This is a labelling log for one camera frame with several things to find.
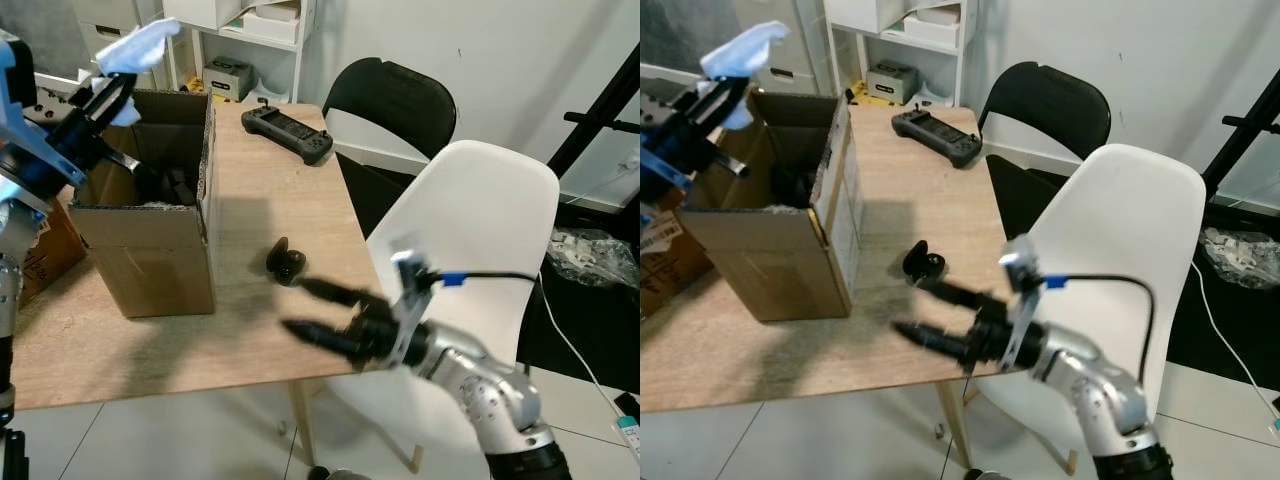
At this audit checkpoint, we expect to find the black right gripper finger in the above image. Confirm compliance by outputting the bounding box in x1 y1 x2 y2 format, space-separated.
892 323 976 363
297 279 386 311
915 277 1001 311
282 320 363 359

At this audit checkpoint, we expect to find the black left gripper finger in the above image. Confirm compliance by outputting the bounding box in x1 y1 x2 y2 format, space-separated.
702 92 751 141
95 90 141 141
690 78 743 119
85 76 136 119

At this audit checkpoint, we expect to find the white tissue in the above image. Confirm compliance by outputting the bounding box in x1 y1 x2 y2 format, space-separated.
95 18 183 126
700 20 791 131

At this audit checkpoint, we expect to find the black earbud case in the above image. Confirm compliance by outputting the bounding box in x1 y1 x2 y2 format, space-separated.
902 240 947 286
265 237 308 288

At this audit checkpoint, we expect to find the white drawer cabinet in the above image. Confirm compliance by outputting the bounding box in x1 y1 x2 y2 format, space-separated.
75 0 171 86
770 0 836 96

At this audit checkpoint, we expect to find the black stand pole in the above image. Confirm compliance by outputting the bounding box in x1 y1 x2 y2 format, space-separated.
545 45 641 181
1200 45 1280 196

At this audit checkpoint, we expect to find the light wooden table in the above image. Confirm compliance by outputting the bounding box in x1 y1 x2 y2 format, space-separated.
0 88 406 466
640 100 1013 471

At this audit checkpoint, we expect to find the large cardboard box with stickers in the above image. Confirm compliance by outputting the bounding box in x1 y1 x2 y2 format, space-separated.
18 195 89 306
640 190 701 319

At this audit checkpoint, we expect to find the grey device box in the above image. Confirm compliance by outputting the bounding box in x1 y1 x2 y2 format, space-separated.
866 60 919 104
203 57 253 101

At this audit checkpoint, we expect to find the open brown cardboard box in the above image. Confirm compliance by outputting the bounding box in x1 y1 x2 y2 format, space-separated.
68 90 219 319
680 92 863 323

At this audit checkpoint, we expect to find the clear plastic bag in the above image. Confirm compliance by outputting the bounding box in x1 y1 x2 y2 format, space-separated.
548 228 641 289
1200 228 1280 291

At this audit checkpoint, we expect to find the white plastic chair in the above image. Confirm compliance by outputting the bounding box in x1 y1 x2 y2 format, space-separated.
975 143 1208 476
330 140 561 476

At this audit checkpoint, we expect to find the black handheld controller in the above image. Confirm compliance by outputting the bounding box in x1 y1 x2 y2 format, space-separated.
891 105 984 169
241 100 334 167

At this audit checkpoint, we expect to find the white shelf unit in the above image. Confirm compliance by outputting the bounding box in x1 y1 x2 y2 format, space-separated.
825 0 976 109
165 0 316 106

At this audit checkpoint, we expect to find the black chair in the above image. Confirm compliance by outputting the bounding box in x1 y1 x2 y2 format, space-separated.
322 57 458 241
978 61 1113 241

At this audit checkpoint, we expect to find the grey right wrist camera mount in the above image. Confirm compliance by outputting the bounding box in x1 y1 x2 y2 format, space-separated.
1000 235 1053 371
385 248 441 366

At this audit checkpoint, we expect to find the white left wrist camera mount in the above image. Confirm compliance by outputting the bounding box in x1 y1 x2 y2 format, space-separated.
0 40 86 216

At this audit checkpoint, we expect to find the white cable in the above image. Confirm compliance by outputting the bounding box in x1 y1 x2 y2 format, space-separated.
540 275 626 401
1190 260 1280 411

